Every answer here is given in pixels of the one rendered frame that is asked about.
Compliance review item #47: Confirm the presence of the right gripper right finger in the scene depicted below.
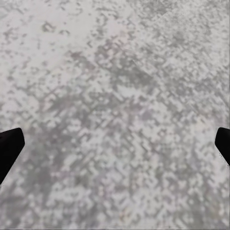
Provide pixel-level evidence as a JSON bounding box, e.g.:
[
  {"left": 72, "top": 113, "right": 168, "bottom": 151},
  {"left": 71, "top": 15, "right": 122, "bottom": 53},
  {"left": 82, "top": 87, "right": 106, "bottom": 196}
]
[{"left": 215, "top": 127, "right": 230, "bottom": 166}]

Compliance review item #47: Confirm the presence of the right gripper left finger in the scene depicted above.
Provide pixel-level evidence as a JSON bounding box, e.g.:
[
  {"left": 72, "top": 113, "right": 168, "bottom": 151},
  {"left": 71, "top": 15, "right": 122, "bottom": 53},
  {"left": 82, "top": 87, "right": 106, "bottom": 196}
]
[{"left": 0, "top": 127, "right": 25, "bottom": 185}]

